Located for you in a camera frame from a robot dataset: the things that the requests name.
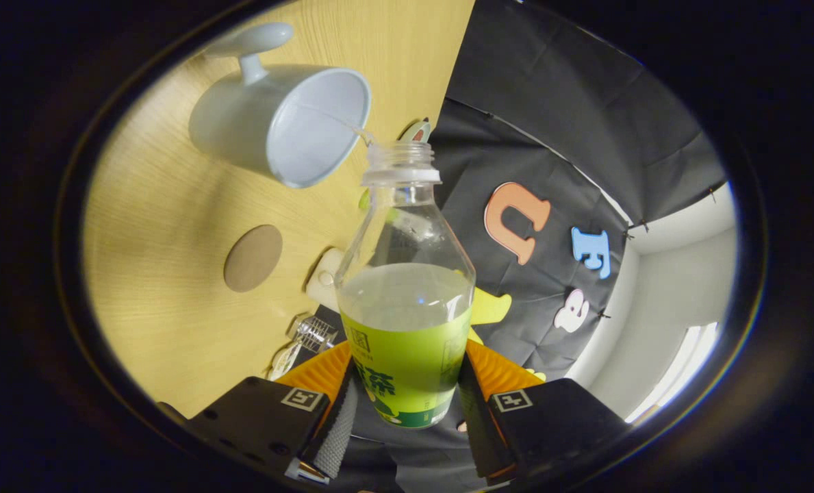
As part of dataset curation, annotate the white toaster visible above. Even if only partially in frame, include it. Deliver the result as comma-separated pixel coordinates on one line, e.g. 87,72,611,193
305,248,346,312

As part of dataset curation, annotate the wooden table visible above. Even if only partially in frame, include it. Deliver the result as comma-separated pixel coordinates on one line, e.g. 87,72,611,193
81,0,476,418

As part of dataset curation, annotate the white cup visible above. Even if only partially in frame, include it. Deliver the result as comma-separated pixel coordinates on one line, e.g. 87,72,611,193
188,22,372,189

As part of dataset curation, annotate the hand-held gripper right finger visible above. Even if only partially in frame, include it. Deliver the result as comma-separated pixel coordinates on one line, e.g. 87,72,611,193
456,339,630,480

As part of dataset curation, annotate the clear juice bottle green label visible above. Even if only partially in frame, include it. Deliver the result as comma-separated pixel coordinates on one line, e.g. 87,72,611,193
335,140,477,430

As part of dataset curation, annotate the round brown coaster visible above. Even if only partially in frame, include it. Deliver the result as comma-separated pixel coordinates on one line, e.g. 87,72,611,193
223,224,284,294

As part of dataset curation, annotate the metal wire utensil holder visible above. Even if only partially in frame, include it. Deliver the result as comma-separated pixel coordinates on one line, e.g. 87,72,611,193
287,315,339,353

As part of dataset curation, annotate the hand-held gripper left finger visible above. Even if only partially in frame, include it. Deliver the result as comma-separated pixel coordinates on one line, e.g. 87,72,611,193
188,340,359,487

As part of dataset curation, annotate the ceiling light panel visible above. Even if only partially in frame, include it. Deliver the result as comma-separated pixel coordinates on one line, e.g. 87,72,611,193
626,322,719,424

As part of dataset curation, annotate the pale green plate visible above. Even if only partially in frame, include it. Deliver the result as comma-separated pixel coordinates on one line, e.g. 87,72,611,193
398,118,433,143

